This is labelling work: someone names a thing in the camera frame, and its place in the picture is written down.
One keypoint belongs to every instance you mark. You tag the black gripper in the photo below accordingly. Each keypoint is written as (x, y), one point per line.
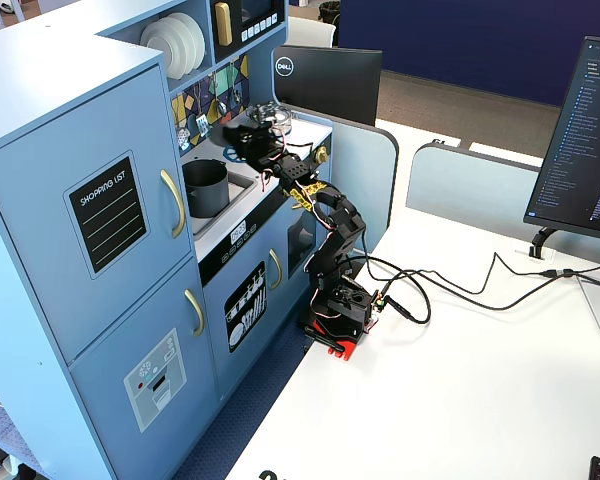
(246, 142)

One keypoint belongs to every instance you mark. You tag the red robot base clamp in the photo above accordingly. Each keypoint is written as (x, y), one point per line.
(345, 347)

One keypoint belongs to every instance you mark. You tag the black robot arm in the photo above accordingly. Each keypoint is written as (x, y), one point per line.
(340, 235)

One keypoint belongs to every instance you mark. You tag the shiny steel pot with lid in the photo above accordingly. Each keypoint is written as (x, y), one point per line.
(281, 117)

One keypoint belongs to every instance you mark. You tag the steel ladle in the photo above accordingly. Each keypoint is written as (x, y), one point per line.
(222, 108)

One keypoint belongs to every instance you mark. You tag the small steel spoon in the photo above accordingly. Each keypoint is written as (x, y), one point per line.
(236, 96)

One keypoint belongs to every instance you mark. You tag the steel slotted spatula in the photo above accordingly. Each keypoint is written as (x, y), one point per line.
(202, 125)

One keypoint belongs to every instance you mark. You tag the gray toy sink basin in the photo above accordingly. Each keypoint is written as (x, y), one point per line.
(240, 192)

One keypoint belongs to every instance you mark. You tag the steel skimmer spoon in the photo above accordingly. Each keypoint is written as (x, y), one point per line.
(183, 139)

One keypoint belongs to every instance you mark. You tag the gold stove knob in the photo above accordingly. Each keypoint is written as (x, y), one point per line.
(322, 155)

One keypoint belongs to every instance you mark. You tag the gray toy cooking pot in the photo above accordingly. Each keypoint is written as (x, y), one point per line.
(207, 195)

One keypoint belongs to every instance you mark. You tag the black Dell monitor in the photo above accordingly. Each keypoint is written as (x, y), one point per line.
(330, 80)

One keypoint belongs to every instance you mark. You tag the white toy plate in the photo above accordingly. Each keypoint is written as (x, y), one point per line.
(200, 37)
(160, 50)
(187, 42)

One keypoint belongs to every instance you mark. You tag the white chair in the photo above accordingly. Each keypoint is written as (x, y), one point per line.
(310, 32)

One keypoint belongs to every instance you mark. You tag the light blue desk divider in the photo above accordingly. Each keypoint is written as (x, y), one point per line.
(360, 180)
(470, 190)

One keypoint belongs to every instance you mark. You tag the black waste bin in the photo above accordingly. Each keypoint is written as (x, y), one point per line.
(329, 11)

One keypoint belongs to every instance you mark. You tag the black shopping list board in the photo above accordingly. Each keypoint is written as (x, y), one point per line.
(107, 215)

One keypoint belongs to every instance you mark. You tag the blue fridge door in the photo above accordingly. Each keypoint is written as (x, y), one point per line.
(40, 200)

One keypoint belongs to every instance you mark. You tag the blue dishwasher door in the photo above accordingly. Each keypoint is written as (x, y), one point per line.
(240, 360)

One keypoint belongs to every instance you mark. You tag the blue toy play kitchen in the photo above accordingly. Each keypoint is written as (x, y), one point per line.
(30, 60)

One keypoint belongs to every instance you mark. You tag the blue freezer door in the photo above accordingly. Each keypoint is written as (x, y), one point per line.
(130, 340)

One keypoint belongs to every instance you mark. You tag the monitor with lit screen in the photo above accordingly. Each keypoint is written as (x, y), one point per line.
(580, 150)

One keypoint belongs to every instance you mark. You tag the black round object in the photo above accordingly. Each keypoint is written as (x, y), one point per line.
(267, 475)

